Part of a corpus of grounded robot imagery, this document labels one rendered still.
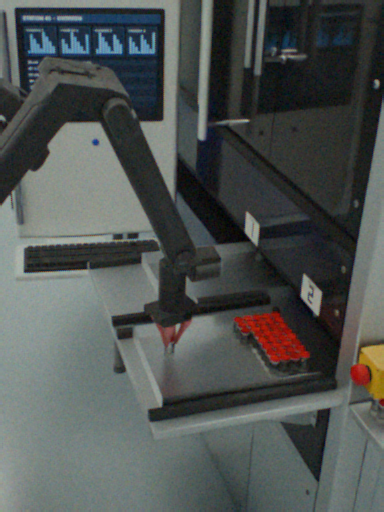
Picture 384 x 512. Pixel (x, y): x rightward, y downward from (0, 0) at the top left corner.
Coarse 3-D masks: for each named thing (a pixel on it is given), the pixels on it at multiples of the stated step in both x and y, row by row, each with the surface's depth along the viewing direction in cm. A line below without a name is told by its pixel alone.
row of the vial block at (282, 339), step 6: (264, 318) 162; (270, 318) 162; (270, 324) 160; (270, 330) 159; (276, 330) 158; (276, 336) 157; (282, 336) 156; (282, 342) 153; (288, 342) 154; (288, 348) 152; (294, 348) 152; (288, 354) 151; (294, 354) 150; (294, 360) 149; (294, 366) 150; (294, 372) 150
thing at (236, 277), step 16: (144, 256) 189; (160, 256) 192; (224, 256) 198; (240, 256) 198; (224, 272) 190; (240, 272) 190; (256, 272) 190; (272, 272) 191; (192, 288) 181; (208, 288) 182; (224, 288) 182; (240, 288) 182; (256, 288) 183; (272, 288) 177; (288, 288) 178
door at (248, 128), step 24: (216, 0) 192; (240, 0) 176; (216, 24) 194; (240, 24) 178; (216, 48) 196; (240, 48) 179; (216, 72) 198; (240, 72) 181; (264, 72) 167; (216, 96) 200; (240, 96) 183; (264, 96) 168; (240, 120) 184; (264, 120) 170; (264, 144) 171
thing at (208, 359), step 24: (240, 312) 166; (264, 312) 168; (144, 336) 161; (192, 336) 162; (216, 336) 163; (144, 360) 151; (168, 360) 154; (192, 360) 154; (216, 360) 154; (240, 360) 155; (168, 384) 147; (192, 384) 147; (216, 384) 147; (240, 384) 142; (264, 384) 144
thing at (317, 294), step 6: (306, 276) 155; (306, 282) 155; (312, 282) 152; (306, 288) 155; (306, 294) 156; (318, 294) 150; (306, 300) 156; (312, 300) 153; (318, 300) 151; (312, 306) 154; (318, 306) 151; (318, 312) 151
